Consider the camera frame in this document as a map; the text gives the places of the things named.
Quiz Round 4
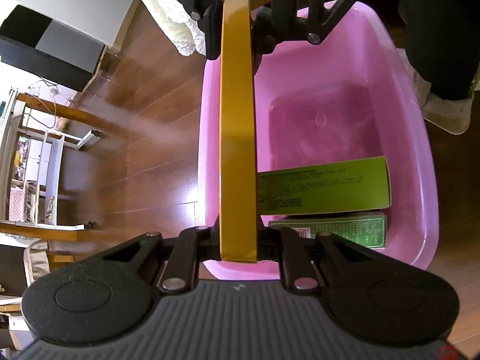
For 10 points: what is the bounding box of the green white spray box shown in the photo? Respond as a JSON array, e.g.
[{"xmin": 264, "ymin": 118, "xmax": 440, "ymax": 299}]
[{"xmin": 268, "ymin": 211, "xmax": 387, "ymax": 250}]

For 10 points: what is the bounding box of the pink plastic bin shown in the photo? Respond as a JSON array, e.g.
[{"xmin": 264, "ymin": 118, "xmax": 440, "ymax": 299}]
[{"xmin": 197, "ymin": 0, "xmax": 440, "ymax": 281}]

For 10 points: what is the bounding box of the white green clover box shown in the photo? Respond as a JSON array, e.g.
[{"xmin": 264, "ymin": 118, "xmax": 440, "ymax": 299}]
[{"xmin": 257, "ymin": 157, "xmax": 391, "ymax": 215}]

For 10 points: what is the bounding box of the orange red box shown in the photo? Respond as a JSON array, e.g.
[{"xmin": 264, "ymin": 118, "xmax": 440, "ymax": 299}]
[{"xmin": 219, "ymin": 0, "xmax": 257, "ymax": 263}]

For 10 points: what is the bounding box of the white lace cloth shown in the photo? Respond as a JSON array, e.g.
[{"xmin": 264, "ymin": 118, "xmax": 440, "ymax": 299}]
[{"xmin": 141, "ymin": 0, "xmax": 206, "ymax": 56}]

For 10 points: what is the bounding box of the black cabinet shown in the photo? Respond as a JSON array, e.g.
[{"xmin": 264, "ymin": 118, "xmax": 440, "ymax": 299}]
[{"xmin": 1, "ymin": 5, "xmax": 106, "ymax": 93}]

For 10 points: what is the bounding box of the white slipper foot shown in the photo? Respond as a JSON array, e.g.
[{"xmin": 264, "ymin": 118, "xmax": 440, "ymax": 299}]
[{"xmin": 397, "ymin": 48, "xmax": 474, "ymax": 136}]

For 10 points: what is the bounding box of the white shelf rack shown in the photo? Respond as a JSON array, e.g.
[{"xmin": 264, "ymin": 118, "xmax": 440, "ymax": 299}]
[{"xmin": 1, "ymin": 88, "xmax": 101, "ymax": 241}]

